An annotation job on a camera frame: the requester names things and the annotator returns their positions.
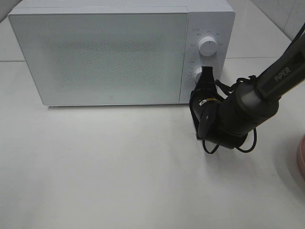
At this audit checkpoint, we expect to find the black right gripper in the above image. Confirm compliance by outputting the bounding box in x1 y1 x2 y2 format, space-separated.
189 66 226 140

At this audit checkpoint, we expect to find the pink round plate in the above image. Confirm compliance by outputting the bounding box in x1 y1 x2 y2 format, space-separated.
296 136 305 178

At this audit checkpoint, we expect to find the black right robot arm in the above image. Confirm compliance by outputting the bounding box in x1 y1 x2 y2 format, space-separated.
189 27 305 154

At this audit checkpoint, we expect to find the white upper power knob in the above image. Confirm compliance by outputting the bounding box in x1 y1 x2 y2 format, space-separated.
198 35 218 56

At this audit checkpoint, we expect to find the white adjoining table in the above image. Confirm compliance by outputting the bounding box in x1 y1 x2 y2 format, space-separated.
226 0 305 62

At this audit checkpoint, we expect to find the white microwave oven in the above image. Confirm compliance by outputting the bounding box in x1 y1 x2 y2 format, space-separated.
8 0 235 106

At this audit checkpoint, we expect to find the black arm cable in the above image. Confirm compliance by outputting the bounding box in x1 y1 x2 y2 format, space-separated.
201 75 259 154

